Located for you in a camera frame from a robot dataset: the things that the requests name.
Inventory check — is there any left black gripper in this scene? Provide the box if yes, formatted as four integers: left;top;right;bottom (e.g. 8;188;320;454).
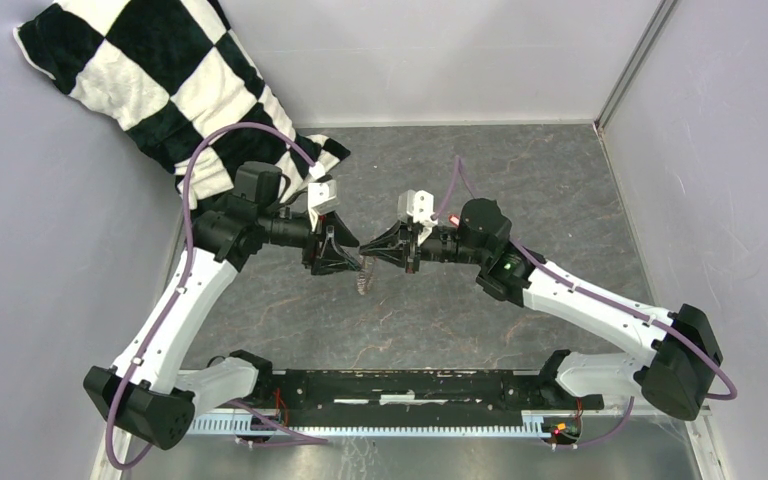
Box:
259;208;362;277

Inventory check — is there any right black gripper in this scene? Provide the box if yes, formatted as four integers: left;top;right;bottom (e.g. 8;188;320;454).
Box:
360;219;487;275

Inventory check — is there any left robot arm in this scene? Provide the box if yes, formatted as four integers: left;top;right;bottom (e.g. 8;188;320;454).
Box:
83;162;360;450

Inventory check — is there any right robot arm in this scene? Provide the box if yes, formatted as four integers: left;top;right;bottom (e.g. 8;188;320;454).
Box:
360;193;723;421

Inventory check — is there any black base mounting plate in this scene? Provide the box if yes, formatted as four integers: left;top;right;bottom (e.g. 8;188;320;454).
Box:
243;369;605;428

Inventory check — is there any black white checkered pillow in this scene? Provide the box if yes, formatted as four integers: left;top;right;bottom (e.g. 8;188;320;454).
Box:
13;0;349;207

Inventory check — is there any aluminium corner profile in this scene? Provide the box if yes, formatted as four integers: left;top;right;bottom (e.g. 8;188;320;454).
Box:
593;0;680;136

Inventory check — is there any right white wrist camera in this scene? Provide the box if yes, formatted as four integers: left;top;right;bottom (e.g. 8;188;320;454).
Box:
397;190;437;228

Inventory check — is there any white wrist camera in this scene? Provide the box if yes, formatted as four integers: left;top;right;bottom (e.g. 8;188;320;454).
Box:
397;190;437;228
307;179;340;231

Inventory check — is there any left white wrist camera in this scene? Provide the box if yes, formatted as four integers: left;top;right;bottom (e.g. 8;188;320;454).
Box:
307;179;340;231

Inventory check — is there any white slotted cable duct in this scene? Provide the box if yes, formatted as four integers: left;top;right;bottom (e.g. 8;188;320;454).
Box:
185;413;547;439

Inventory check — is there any aluminium frame rail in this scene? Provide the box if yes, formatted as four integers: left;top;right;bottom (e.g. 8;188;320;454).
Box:
89;368;730;480

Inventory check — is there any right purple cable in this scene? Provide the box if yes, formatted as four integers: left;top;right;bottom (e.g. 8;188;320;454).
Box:
431;155;739;450

